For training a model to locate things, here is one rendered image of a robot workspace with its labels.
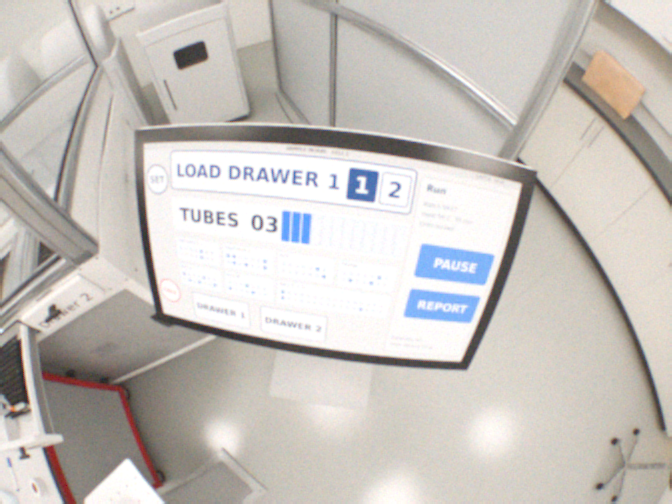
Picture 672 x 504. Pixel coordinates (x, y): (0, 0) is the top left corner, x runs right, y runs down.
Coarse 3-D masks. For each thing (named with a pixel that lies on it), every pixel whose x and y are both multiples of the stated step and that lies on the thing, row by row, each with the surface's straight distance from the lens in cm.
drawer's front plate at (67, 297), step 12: (60, 288) 82; (72, 288) 80; (84, 288) 80; (96, 288) 82; (48, 300) 86; (60, 300) 85; (72, 300) 85; (84, 300) 85; (96, 300) 86; (36, 312) 91; (72, 312) 91; (36, 324) 97; (48, 324) 97
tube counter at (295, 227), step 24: (264, 216) 34; (288, 216) 34; (312, 216) 33; (336, 216) 33; (264, 240) 35; (288, 240) 34; (312, 240) 34; (336, 240) 33; (360, 240) 33; (384, 240) 33
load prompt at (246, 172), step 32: (192, 160) 37; (224, 160) 35; (256, 160) 33; (288, 160) 32; (320, 160) 32; (352, 160) 31; (224, 192) 36; (256, 192) 34; (288, 192) 33; (320, 192) 32; (352, 192) 32; (384, 192) 32
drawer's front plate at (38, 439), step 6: (24, 438) 95; (30, 438) 92; (36, 438) 90; (42, 438) 91; (48, 438) 92; (54, 438) 94; (60, 438) 95; (6, 444) 108; (12, 444) 104; (18, 444) 100; (24, 444) 97; (30, 444) 98; (36, 444) 99; (42, 444) 100; (48, 444) 101; (6, 450) 114; (12, 450) 114; (18, 450) 114
